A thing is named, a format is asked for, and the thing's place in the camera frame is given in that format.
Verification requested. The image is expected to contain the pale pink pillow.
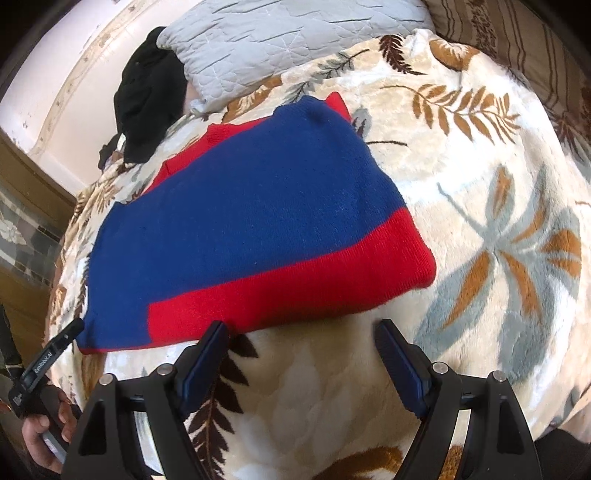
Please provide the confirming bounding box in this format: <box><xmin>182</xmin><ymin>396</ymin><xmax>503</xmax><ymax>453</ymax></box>
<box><xmin>182</xmin><ymin>82</ymin><xmax>205</xmax><ymax>116</ymax></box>

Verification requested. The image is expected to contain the red and blue knit sweater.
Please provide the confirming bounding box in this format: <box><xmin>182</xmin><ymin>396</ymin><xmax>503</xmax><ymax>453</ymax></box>
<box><xmin>75</xmin><ymin>91</ymin><xmax>437</xmax><ymax>355</ymax></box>

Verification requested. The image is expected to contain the person's left hand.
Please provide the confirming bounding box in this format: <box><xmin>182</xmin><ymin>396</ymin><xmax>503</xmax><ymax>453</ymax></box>
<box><xmin>21</xmin><ymin>387</ymin><xmax>78</xmax><ymax>474</ymax></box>

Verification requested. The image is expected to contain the leaf print plush blanket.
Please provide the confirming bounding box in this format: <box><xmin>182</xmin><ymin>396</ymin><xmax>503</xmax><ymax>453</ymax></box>
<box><xmin>46</xmin><ymin>34</ymin><xmax>591</xmax><ymax>480</ymax></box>

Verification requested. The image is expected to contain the dark wooden door frame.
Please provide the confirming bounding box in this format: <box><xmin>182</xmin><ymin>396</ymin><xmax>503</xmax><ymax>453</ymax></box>
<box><xmin>0</xmin><ymin>129</ymin><xmax>77</xmax><ymax>222</ymax></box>

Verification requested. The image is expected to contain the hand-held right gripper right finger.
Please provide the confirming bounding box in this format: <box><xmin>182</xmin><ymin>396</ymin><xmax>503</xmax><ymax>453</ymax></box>
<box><xmin>374</xmin><ymin>318</ymin><xmax>540</xmax><ymax>480</ymax></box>

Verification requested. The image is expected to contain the black clothing pile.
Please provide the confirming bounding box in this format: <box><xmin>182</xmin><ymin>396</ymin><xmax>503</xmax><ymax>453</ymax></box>
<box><xmin>98</xmin><ymin>26</ymin><xmax>188</xmax><ymax>169</ymax></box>

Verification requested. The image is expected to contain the grey quilted pillow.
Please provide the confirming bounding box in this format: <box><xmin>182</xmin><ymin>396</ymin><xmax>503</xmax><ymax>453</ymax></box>
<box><xmin>157</xmin><ymin>0</ymin><xmax>437</xmax><ymax>114</ymax></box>

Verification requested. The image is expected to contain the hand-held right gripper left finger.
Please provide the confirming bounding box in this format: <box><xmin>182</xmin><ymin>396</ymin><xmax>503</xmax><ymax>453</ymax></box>
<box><xmin>69</xmin><ymin>320</ymin><xmax>230</xmax><ymax>480</ymax></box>

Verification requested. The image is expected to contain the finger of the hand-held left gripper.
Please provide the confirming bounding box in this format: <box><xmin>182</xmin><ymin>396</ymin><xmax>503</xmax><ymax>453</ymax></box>
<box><xmin>46</xmin><ymin>318</ymin><xmax>86</xmax><ymax>352</ymax></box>

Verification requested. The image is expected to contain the patterned glass door panel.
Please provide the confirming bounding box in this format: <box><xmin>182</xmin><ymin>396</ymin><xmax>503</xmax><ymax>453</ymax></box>
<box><xmin>0</xmin><ymin>189</ymin><xmax>62</xmax><ymax>278</ymax></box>

